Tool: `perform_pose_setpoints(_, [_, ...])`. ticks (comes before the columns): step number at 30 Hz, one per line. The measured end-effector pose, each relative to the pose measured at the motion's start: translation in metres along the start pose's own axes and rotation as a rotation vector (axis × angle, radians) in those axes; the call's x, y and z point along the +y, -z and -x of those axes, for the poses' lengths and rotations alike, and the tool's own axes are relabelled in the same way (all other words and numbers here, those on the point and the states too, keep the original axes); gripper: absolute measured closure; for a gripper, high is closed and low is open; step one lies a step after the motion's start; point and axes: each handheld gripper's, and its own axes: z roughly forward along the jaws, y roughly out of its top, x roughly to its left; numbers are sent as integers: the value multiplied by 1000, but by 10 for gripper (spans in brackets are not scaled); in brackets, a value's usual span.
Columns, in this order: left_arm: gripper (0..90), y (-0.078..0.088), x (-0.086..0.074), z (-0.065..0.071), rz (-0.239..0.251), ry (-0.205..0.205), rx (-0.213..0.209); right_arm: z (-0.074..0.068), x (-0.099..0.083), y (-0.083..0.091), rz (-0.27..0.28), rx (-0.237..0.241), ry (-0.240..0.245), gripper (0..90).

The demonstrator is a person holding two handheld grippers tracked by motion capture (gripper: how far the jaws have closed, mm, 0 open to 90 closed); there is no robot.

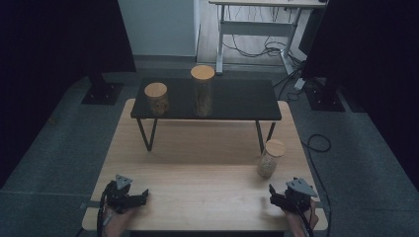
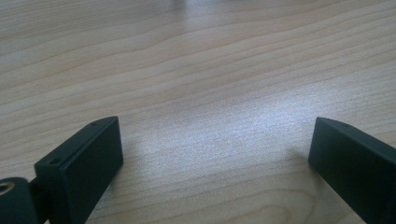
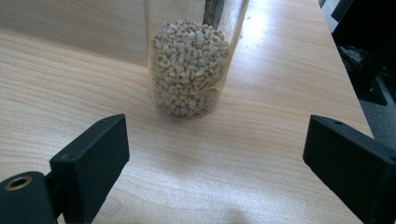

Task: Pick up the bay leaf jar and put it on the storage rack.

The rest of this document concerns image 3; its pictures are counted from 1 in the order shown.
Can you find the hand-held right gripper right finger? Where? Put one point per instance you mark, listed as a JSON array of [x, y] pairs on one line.
[[351, 165]]

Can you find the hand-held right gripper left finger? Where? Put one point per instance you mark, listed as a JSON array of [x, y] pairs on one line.
[[90, 168]]

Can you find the tall jar of white grains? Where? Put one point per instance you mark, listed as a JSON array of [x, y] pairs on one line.
[[186, 71]]

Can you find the black curtain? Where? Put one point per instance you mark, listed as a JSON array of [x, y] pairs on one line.
[[367, 21]]

